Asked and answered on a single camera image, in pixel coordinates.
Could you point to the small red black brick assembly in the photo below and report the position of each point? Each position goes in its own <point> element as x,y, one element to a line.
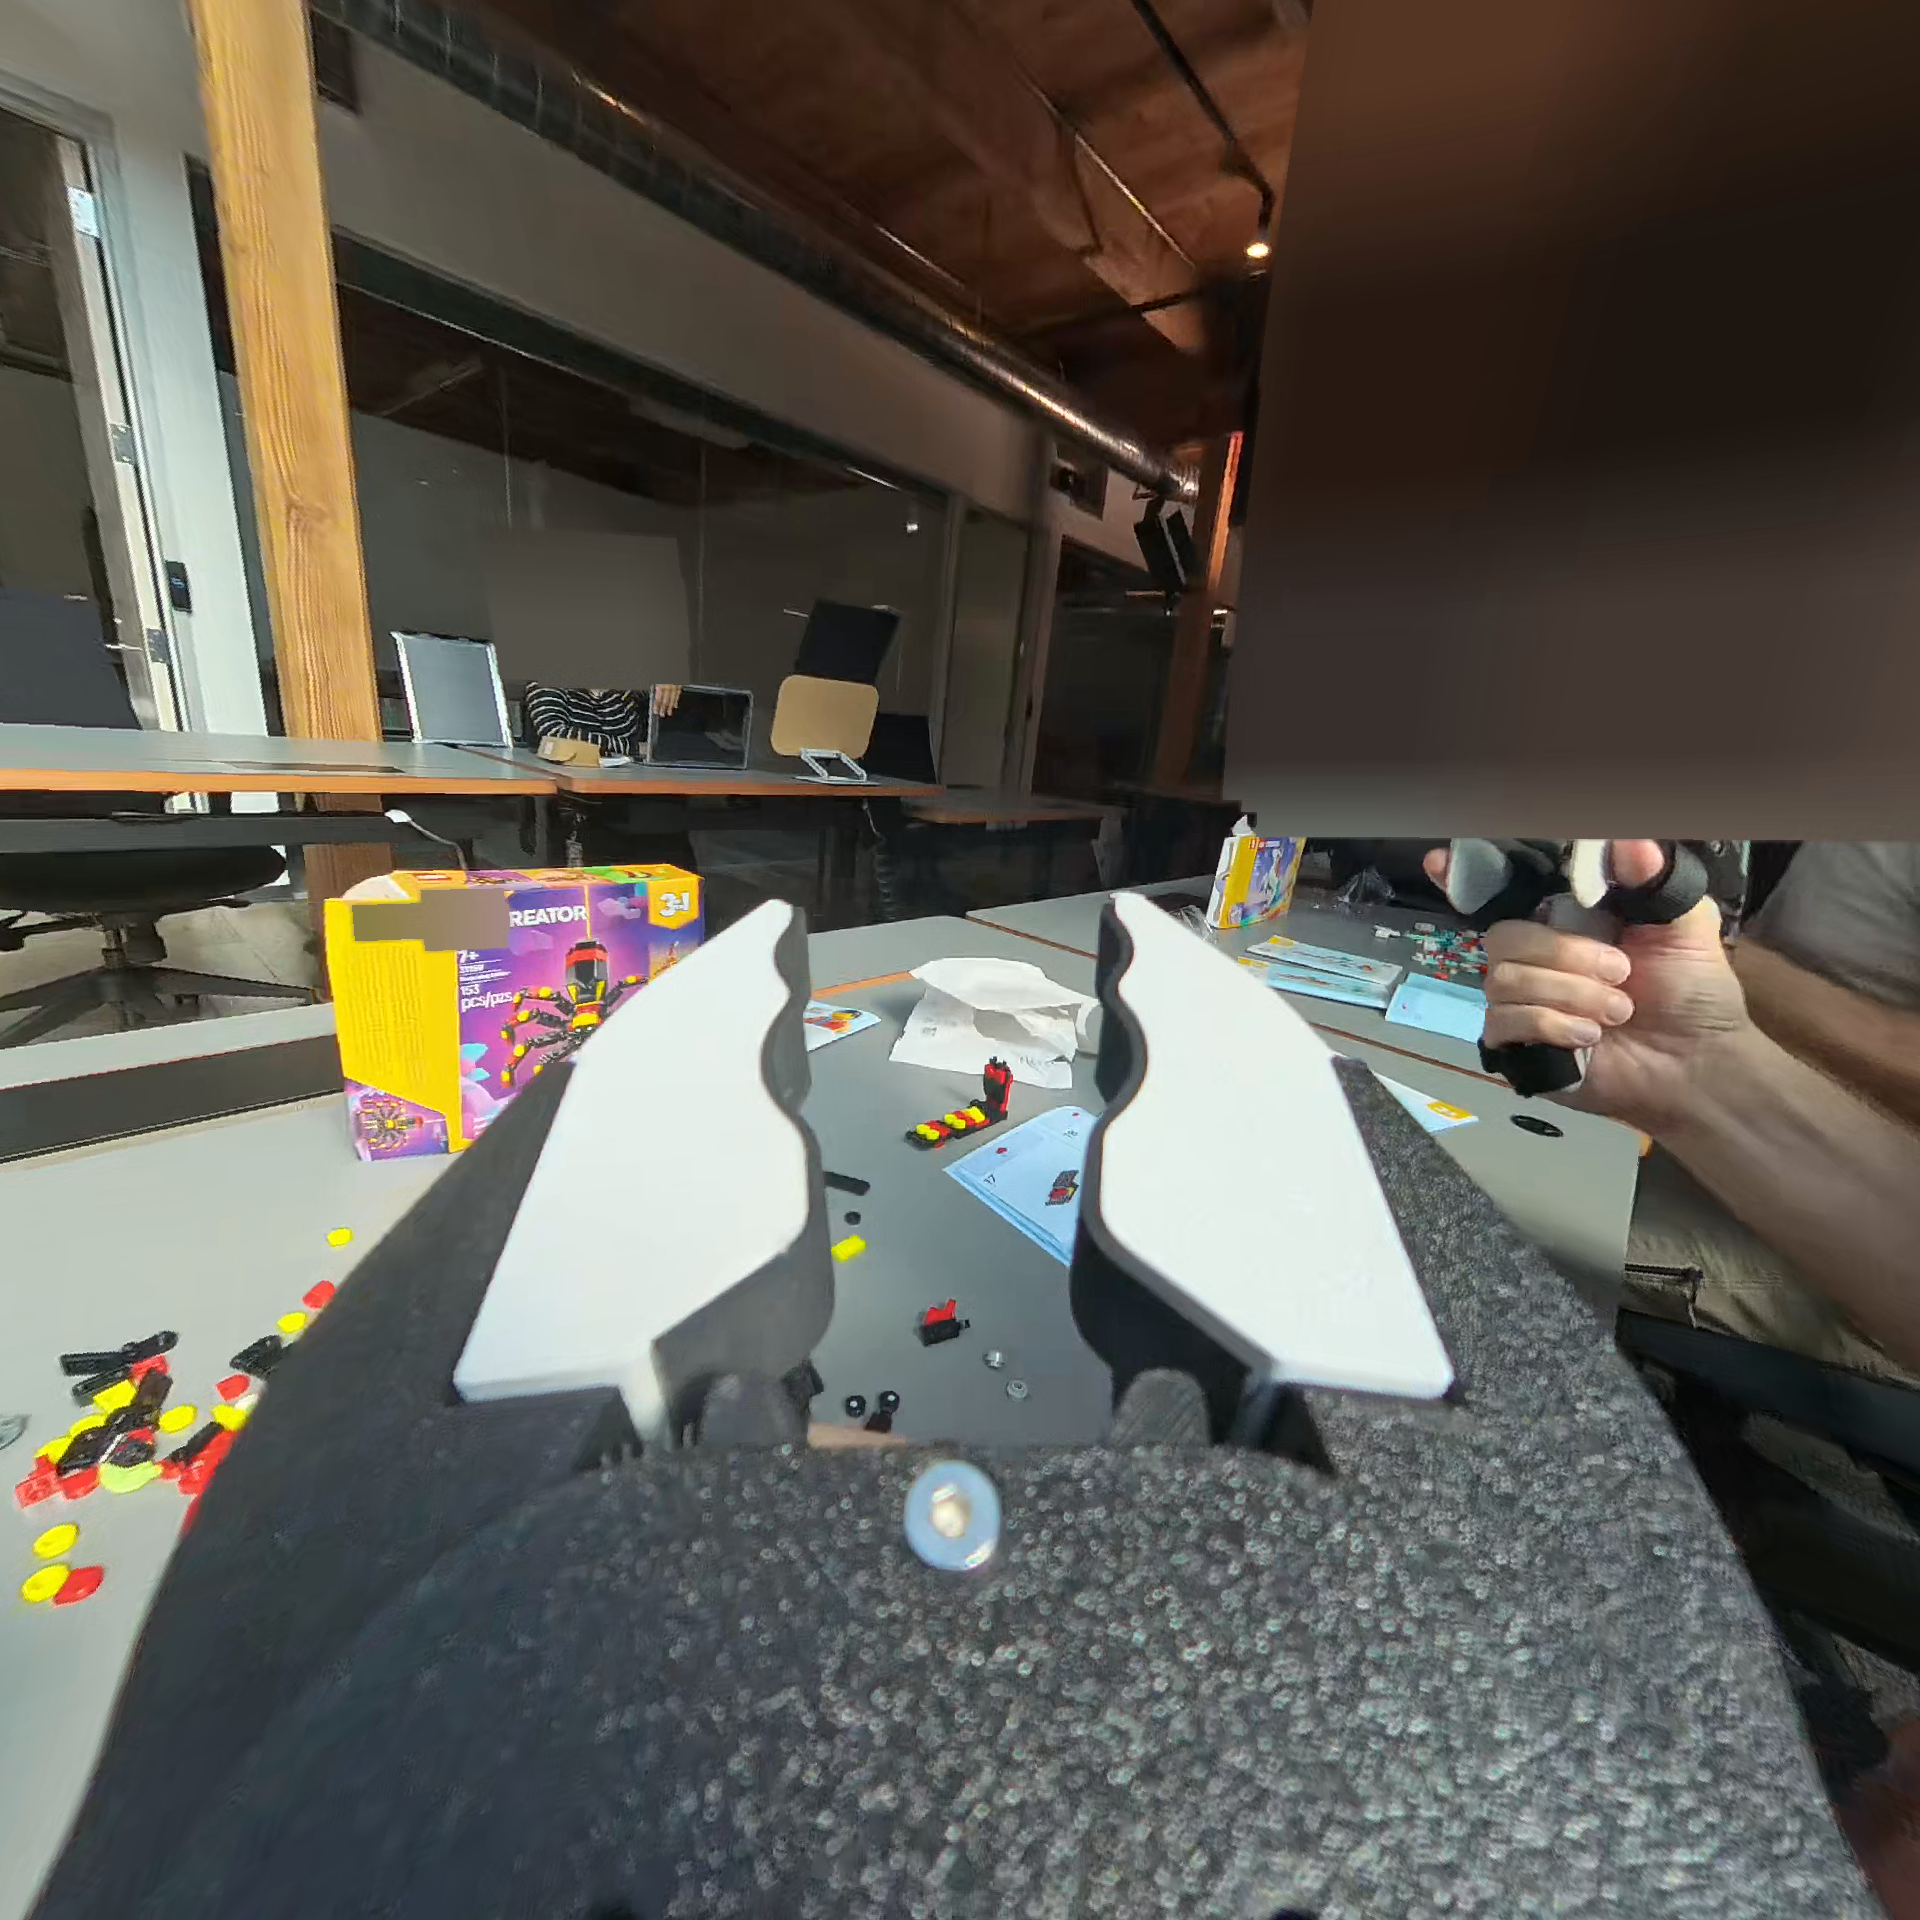
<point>943,1319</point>

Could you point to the pile of red yellow black bricks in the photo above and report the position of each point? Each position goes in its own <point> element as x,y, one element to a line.
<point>119,1441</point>

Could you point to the wooden post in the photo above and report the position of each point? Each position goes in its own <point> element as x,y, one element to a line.
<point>1208,630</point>
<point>284,450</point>

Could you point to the black office chair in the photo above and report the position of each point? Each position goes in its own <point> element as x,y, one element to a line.
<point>136,869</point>

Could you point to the red yellow black brick assembly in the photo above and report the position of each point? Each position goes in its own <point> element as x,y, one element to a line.
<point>991,1084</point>

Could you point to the purple and yellow toy box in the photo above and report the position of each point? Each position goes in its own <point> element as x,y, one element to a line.
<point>495,1020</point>

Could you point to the another person's forearm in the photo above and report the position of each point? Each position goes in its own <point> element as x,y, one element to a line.
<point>1799,1185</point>

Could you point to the black wall speaker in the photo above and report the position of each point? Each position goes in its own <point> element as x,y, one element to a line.
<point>1167,543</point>

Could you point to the open blue instruction sheet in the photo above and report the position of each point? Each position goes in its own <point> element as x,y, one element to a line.
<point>1020,1170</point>

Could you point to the white paper bag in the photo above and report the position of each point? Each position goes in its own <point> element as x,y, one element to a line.
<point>973,1020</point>

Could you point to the white framed glass door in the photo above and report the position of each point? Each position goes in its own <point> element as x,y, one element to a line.
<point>136,450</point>

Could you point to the white and yellow toy box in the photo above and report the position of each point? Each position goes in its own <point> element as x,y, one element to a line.
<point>1253,886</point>

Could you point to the silver monitor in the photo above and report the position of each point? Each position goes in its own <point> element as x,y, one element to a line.
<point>450,690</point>

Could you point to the grey desk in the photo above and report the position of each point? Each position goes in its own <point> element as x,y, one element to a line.
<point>180,1200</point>
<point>1036,917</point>

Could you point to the pile of colourful bricks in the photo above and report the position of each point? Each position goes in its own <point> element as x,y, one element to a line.
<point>1447,945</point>

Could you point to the metal laptop stand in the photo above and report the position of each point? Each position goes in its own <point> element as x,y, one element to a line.
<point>832,768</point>

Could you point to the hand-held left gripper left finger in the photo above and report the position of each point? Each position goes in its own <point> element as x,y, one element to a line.
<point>628,1185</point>

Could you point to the metal ventilation duct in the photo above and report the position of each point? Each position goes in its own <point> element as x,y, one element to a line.
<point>1049,422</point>

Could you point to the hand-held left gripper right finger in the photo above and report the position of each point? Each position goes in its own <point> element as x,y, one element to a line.
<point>1259,1200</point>

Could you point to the long office desk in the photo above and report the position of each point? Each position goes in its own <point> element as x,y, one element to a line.
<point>721,780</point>
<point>224,751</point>

